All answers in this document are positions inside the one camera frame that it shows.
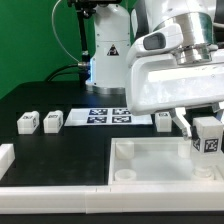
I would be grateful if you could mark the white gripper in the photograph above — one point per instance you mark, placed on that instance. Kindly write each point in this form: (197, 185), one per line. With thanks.
(155, 82)

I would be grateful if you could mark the white square tabletop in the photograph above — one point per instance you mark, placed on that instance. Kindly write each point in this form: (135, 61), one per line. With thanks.
(151, 160)

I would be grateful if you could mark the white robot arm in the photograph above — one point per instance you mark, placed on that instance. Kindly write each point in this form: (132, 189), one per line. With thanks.
(116, 30)

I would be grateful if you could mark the white sheet with markers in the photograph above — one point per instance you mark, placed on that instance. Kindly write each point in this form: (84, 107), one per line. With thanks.
(105, 116)

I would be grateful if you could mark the white right rail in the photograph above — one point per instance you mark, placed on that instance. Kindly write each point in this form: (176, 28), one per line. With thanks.
(220, 168)

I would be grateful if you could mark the white rail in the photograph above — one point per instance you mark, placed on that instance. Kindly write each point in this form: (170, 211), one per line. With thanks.
(196, 196)
(220, 168)
(7, 157)

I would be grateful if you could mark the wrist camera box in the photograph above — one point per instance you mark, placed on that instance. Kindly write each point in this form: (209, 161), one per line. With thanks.
(159, 42)

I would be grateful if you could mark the white front rail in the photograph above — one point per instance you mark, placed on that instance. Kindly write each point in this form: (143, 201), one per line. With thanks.
(196, 196)

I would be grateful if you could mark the white left rail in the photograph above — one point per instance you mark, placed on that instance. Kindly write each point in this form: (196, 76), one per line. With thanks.
(7, 157)

